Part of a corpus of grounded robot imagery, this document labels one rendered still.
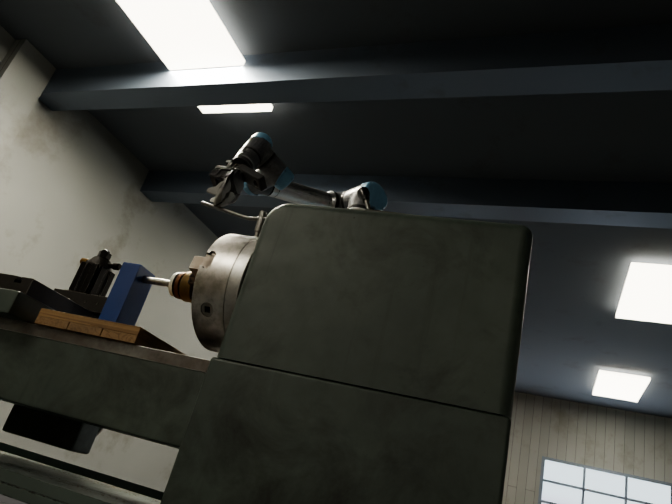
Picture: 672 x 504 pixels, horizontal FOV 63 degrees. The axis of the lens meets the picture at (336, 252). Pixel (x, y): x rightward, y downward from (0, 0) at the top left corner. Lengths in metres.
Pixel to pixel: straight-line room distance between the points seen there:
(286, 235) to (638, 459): 9.41
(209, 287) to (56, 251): 3.82
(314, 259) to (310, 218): 0.11
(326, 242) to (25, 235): 3.90
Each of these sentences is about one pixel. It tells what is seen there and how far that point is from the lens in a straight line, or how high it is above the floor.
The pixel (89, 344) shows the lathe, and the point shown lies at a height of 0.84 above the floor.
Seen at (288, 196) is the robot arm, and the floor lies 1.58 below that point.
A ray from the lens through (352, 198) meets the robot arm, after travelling 2.02.
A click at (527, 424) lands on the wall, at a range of 10.30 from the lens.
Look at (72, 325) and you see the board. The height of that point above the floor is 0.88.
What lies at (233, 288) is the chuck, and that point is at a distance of 1.30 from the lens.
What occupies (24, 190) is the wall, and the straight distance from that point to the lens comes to 4.89.
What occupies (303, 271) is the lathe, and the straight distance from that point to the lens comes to 1.17.
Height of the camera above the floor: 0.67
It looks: 24 degrees up
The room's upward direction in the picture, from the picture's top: 16 degrees clockwise
